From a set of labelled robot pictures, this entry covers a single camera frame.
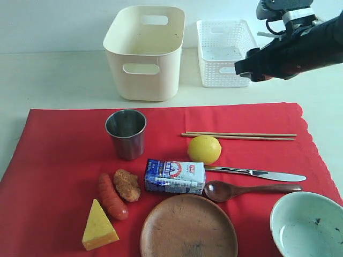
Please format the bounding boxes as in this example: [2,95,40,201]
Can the red table cloth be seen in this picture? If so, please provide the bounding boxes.
[1,103,342,256]

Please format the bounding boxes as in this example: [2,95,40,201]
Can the cream plastic bin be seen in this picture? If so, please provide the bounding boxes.
[103,6,185,101]

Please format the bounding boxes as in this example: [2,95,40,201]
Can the brown wooden plate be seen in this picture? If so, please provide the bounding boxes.
[140,194,238,256]

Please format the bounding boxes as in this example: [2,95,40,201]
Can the fried chicken nugget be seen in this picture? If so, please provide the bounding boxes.
[113,169,141,202]

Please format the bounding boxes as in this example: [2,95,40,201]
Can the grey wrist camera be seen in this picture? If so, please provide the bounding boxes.
[256,0,313,21]

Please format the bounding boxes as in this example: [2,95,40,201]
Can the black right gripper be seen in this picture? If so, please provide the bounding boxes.
[234,25,322,82]

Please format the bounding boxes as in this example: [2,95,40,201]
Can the white perforated plastic basket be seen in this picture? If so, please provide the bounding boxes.
[196,20,257,88]

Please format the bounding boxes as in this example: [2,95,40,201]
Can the yellow cheese wedge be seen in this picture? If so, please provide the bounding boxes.
[81,199,120,251]

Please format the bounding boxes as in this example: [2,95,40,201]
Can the silver table knife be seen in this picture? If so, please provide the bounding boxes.
[204,165,307,182]

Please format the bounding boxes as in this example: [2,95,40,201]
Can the stainless steel cup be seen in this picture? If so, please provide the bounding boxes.
[105,109,147,161]

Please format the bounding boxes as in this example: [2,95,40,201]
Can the yellow lemon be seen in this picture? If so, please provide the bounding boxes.
[187,135,222,165]

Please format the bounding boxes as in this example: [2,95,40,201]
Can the dark wooden spoon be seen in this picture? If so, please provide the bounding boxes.
[204,180,303,202]

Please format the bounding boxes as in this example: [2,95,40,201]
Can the blue white milk carton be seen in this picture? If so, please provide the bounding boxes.
[144,159,206,195]

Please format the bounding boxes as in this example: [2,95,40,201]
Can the lower wooden chopstick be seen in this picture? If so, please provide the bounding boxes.
[181,133,295,141]

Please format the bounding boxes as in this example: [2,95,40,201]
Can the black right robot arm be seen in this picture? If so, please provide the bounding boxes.
[234,14,342,82]

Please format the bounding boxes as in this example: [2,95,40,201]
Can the pale green ceramic bowl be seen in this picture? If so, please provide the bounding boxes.
[270,192,342,256]

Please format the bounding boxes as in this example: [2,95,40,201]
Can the red sausage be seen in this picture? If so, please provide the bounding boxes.
[98,173,129,221]

